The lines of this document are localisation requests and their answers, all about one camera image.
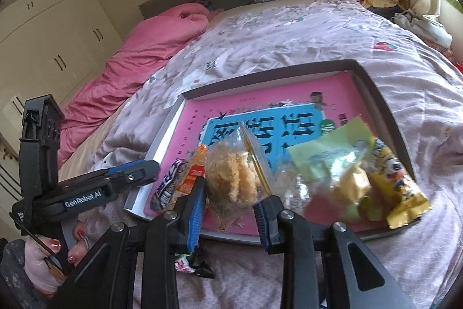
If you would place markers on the white crumpled cloth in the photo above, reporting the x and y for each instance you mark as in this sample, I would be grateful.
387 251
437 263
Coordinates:
423 30

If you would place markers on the clear floss cake packet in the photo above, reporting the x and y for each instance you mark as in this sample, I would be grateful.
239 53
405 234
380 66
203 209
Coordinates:
231 175

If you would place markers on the dark grey cloth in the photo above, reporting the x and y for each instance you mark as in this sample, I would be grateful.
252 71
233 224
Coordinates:
14 280

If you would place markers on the cream wardrobe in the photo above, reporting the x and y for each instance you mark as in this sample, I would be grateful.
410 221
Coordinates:
54 34

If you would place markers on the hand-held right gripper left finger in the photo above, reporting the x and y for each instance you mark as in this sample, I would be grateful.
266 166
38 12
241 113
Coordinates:
195 218

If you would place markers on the yellow cow print snack packet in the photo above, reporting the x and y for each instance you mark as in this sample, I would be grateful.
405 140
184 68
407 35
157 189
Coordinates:
398 186

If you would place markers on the pink quilt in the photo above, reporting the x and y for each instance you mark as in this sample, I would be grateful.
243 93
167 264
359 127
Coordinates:
144 52

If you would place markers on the light green snack packet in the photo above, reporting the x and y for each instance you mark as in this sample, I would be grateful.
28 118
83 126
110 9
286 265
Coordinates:
325 149

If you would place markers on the dark rectangular tray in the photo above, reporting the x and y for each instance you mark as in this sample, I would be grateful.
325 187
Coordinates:
383 106

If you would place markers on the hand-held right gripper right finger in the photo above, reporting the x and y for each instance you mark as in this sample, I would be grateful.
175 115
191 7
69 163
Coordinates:
262 222

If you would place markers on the dark crumpled snack packet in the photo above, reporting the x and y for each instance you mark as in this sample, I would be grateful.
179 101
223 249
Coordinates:
195 265

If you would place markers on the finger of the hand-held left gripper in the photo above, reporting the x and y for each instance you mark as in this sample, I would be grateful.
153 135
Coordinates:
137 177
123 167

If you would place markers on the black and white chocolate bar packet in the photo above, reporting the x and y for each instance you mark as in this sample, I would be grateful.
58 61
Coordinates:
166 186

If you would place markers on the light purple printed blanket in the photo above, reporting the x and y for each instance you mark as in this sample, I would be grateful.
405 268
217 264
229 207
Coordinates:
416 77

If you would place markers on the pink and blue book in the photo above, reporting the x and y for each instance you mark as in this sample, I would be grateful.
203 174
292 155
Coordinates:
253 95

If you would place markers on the person's left hand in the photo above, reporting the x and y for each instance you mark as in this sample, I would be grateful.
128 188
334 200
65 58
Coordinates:
34 265

